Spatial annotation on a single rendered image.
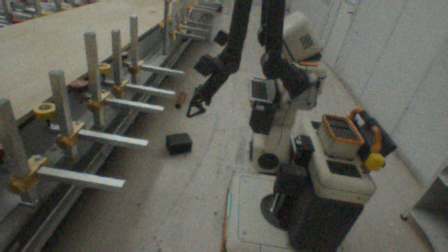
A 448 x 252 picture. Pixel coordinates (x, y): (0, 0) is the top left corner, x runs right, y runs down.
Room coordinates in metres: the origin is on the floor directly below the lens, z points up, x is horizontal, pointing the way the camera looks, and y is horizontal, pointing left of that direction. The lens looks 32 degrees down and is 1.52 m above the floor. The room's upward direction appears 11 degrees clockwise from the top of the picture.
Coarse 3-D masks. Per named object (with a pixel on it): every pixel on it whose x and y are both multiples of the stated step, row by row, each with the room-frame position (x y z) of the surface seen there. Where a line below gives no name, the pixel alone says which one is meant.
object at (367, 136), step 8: (352, 120) 1.27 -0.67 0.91; (376, 120) 1.25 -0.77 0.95; (360, 128) 1.22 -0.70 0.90; (368, 128) 1.21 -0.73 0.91; (368, 136) 1.16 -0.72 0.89; (384, 136) 1.09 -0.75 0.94; (368, 144) 1.09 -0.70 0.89; (384, 144) 1.05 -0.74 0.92; (392, 144) 1.02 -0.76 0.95; (360, 152) 1.11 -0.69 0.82; (368, 152) 0.99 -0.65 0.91; (384, 152) 1.02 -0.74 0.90
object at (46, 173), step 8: (0, 168) 0.59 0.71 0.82; (8, 168) 0.60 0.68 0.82; (40, 168) 0.62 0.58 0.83; (48, 168) 0.62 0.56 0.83; (40, 176) 0.60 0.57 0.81; (48, 176) 0.60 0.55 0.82; (56, 176) 0.60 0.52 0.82; (64, 176) 0.60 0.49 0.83; (72, 176) 0.61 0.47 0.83; (80, 176) 0.62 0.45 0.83; (88, 176) 0.62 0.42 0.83; (96, 176) 0.63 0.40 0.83; (72, 184) 0.60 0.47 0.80; (80, 184) 0.60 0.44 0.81; (88, 184) 0.60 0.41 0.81; (96, 184) 0.60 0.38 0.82; (104, 184) 0.60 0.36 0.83; (112, 184) 0.61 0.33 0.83; (120, 184) 0.62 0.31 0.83; (120, 192) 0.61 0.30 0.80
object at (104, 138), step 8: (48, 128) 0.84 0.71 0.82; (56, 128) 0.85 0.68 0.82; (80, 136) 0.85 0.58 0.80; (88, 136) 0.85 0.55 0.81; (96, 136) 0.85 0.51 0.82; (104, 136) 0.86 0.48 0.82; (112, 136) 0.87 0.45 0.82; (120, 136) 0.88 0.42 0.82; (112, 144) 0.85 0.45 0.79; (120, 144) 0.85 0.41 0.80; (128, 144) 0.85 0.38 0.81; (136, 144) 0.86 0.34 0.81; (144, 144) 0.86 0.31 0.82
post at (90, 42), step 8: (88, 32) 1.06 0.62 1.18; (88, 40) 1.06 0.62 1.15; (96, 40) 1.09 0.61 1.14; (88, 48) 1.06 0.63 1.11; (96, 48) 1.08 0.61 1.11; (88, 56) 1.06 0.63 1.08; (96, 56) 1.08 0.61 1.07; (88, 64) 1.06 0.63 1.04; (96, 64) 1.07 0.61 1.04; (88, 72) 1.06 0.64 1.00; (96, 72) 1.06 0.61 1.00; (96, 80) 1.06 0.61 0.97; (96, 88) 1.06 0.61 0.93; (96, 96) 1.06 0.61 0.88; (96, 112) 1.06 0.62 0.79; (96, 120) 1.06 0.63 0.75
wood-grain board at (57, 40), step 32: (128, 0) 3.41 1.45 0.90; (160, 0) 3.84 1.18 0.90; (0, 32) 1.58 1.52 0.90; (32, 32) 1.69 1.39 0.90; (64, 32) 1.81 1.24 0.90; (96, 32) 1.94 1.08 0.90; (128, 32) 2.10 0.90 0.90; (0, 64) 1.16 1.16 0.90; (32, 64) 1.22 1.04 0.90; (64, 64) 1.30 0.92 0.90; (0, 96) 0.89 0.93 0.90; (32, 96) 0.93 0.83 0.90
